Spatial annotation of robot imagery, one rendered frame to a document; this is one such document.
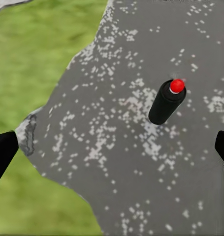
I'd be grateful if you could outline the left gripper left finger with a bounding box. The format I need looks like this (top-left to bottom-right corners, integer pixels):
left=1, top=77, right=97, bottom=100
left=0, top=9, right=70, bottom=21
left=0, top=131, right=19, bottom=178

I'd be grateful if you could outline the pesticide atomizer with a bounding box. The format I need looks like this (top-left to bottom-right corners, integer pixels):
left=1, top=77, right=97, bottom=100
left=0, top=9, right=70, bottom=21
left=148, top=72, right=187, bottom=125

